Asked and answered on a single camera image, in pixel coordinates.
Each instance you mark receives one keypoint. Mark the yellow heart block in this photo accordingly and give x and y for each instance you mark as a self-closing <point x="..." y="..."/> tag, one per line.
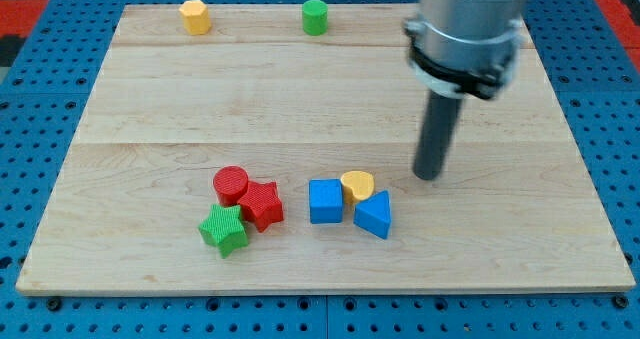
<point x="357" y="186"/>

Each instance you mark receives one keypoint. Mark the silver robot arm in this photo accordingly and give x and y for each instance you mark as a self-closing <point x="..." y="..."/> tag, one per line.
<point x="465" y="47"/>

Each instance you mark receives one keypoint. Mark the blue triangle block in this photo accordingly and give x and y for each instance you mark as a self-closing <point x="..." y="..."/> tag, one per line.
<point x="374" y="214"/>

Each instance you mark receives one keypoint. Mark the red cylinder block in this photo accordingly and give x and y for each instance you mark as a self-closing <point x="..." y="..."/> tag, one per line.
<point x="230" y="183"/>

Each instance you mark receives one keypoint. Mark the light wooden board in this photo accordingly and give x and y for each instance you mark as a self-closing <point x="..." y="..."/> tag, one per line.
<point x="514" y="210"/>

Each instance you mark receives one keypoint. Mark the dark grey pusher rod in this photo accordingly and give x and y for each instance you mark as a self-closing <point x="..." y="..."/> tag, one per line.
<point x="439" y="122"/>

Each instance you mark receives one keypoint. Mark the green cylinder block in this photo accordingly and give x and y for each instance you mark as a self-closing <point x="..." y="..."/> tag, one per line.
<point x="315" y="17"/>

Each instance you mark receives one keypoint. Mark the blue cube block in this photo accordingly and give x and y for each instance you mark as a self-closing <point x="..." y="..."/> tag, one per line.
<point x="325" y="201"/>

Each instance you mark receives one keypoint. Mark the yellow hexagon block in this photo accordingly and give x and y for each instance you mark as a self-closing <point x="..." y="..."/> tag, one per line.
<point x="195" y="17"/>

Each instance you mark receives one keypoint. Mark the green star block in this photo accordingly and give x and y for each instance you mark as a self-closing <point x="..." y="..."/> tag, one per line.
<point x="223" y="228"/>

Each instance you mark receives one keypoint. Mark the red star block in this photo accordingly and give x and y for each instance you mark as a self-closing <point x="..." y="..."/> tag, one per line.
<point x="261" y="205"/>

